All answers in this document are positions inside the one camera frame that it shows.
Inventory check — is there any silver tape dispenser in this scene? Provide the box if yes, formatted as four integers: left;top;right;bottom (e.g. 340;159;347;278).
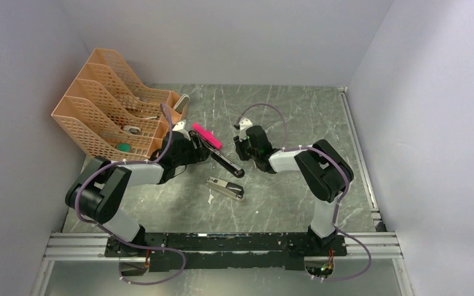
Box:
122;125;142;135

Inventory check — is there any green round object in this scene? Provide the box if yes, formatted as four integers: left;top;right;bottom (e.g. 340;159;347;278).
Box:
115;143;131;153

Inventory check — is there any orange mesh file organizer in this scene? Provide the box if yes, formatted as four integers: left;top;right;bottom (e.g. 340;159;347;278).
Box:
51;48;188;161

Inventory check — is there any beige black stapler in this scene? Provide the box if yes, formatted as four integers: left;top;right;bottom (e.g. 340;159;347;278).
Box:
206;177;244;200

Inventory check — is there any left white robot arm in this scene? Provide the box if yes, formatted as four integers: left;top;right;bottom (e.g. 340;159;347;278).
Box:
65;131;210;257

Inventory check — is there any grey white device in organizer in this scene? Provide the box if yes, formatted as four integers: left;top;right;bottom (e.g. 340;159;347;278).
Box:
173;94;190;113

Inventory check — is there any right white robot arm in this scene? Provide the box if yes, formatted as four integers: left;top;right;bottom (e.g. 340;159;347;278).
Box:
233;123;354;255

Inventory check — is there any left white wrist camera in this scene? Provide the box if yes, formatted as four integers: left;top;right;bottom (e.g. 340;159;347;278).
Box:
173;120;188;134

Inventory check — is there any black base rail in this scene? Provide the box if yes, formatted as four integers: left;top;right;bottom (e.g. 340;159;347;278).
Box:
104;232;347;272

